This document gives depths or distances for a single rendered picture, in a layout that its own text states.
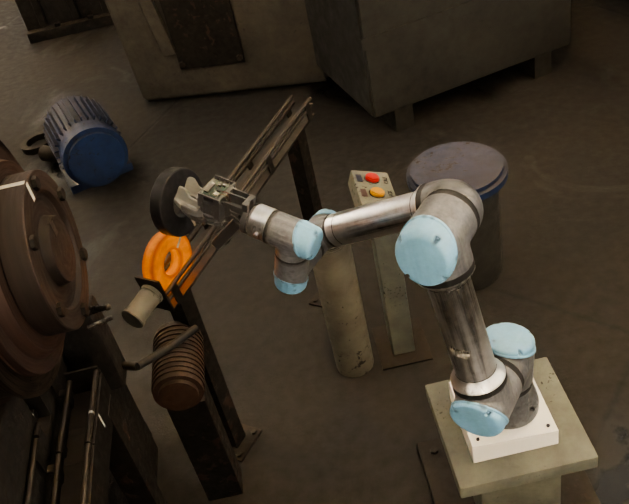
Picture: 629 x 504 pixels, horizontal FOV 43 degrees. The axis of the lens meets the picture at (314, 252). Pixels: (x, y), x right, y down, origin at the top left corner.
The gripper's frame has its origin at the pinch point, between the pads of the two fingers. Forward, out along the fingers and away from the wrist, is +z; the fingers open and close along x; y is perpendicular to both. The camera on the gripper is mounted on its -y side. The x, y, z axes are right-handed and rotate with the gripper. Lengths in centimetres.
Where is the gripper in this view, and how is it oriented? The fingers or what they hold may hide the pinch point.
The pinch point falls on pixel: (175, 195)
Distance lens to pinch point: 181.3
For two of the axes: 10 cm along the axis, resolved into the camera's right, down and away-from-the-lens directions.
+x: -4.5, 6.2, -6.4
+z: -8.9, -3.6, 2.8
